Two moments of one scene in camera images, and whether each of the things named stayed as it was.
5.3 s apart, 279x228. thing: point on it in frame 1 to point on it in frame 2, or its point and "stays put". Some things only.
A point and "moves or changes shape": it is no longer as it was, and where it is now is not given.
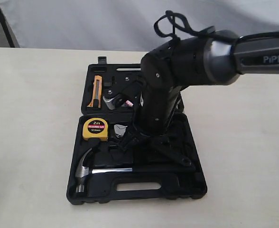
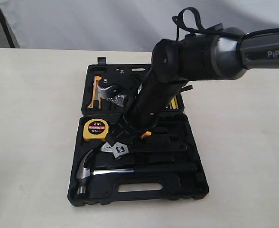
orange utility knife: (96, 101) stays put
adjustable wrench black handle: (129, 139) to (121, 150)
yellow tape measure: (95, 128) stays put
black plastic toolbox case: (113, 163) stays put
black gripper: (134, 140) to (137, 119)
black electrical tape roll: (129, 103) moves or changes shape
